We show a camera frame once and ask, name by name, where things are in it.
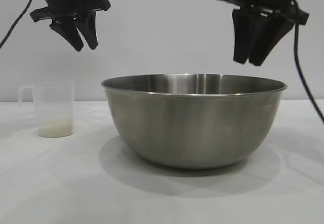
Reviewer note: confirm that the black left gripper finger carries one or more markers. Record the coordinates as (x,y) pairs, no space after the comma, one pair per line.
(71,35)
(89,31)

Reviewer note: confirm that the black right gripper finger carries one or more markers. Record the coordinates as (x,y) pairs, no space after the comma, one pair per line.
(241,36)
(268,36)

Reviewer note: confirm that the clear plastic measuring cup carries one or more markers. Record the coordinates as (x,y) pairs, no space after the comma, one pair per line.
(54,99)

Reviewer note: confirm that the white rice grains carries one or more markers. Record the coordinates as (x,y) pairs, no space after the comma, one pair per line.
(55,131)

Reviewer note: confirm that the stainless steel mixing bowl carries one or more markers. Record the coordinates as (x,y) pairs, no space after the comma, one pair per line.
(195,127)

